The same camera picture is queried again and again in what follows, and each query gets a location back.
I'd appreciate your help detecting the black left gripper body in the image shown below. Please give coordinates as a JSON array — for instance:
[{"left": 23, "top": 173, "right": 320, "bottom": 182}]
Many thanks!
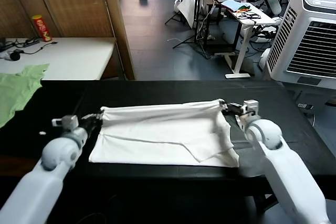
[{"left": 78, "top": 118, "right": 102, "bottom": 137}]

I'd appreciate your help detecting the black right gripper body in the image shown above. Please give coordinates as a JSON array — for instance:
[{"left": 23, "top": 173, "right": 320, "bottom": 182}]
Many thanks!
[{"left": 226, "top": 103, "right": 247, "bottom": 116}]

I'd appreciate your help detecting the white t-shirt with print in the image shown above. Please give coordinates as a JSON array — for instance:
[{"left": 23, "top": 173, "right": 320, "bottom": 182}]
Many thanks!
[{"left": 88, "top": 98, "right": 240, "bottom": 168}]

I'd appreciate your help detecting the white rounded robot base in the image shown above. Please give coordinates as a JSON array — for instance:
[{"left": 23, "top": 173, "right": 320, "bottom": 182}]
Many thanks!
[{"left": 258, "top": 47, "right": 271, "bottom": 71}]

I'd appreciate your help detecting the white standing desk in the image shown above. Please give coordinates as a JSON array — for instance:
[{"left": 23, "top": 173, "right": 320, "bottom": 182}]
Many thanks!
[{"left": 214, "top": 0, "right": 275, "bottom": 80}]

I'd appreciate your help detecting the white side table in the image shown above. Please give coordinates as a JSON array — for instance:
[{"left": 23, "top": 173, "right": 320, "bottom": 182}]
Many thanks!
[{"left": 0, "top": 36, "right": 118, "bottom": 81}]

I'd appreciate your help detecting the black tablecloth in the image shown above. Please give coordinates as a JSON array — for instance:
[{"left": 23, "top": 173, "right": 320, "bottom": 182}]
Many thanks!
[{"left": 0, "top": 79, "right": 336, "bottom": 224}]

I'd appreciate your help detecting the light green t-shirt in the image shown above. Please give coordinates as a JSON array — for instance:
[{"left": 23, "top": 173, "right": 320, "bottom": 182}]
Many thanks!
[{"left": 0, "top": 63, "right": 50, "bottom": 129}]

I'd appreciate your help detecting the black tripod stand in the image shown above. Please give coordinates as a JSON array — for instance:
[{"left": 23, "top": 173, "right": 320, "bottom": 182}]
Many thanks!
[{"left": 172, "top": 0, "right": 211, "bottom": 59}]

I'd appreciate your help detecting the orange and green cloth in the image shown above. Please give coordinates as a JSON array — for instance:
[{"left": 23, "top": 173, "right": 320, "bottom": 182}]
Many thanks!
[{"left": 237, "top": 3, "right": 252, "bottom": 14}]

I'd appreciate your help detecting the black and white handheld device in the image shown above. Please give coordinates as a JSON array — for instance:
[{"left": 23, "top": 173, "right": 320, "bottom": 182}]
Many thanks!
[{"left": 0, "top": 50, "right": 22, "bottom": 61}]

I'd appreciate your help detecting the teal cloth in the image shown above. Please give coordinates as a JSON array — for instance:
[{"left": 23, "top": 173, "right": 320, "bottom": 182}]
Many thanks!
[{"left": 221, "top": 0, "right": 244, "bottom": 12}]

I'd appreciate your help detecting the white leaning board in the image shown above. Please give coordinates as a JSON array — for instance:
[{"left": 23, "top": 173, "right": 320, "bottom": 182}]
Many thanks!
[{"left": 177, "top": 0, "right": 196, "bottom": 29}]

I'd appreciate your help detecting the red chips can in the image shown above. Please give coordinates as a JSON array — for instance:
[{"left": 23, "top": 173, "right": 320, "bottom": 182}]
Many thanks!
[{"left": 31, "top": 14, "right": 53, "bottom": 42}]

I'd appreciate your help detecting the white air cooler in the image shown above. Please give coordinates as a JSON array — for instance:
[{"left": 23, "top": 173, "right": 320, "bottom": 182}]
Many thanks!
[{"left": 265, "top": 0, "right": 336, "bottom": 89}]

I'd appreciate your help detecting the bamboo folding screen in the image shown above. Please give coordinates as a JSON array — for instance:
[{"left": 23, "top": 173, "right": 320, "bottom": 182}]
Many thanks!
[{"left": 0, "top": 0, "right": 136, "bottom": 80}]

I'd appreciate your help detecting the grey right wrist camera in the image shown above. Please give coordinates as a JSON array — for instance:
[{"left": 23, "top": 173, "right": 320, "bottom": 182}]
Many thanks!
[{"left": 243, "top": 100, "right": 259, "bottom": 116}]

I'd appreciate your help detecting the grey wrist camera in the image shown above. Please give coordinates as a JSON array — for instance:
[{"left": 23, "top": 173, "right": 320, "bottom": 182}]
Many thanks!
[
  {"left": 51, "top": 115, "right": 79, "bottom": 132},
  {"left": 243, "top": 100, "right": 259, "bottom": 116}
]

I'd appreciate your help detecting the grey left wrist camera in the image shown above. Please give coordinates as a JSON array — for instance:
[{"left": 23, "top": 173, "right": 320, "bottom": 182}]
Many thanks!
[{"left": 51, "top": 115, "right": 79, "bottom": 132}]

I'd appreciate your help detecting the thin black cable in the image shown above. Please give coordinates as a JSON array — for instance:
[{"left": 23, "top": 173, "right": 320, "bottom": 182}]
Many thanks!
[{"left": 5, "top": 38, "right": 58, "bottom": 55}]

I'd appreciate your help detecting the black cable bundle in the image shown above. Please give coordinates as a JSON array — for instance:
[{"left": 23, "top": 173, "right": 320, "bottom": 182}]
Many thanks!
[{"left": 237, "top": 11, "right": 261, "bottom": 20}]

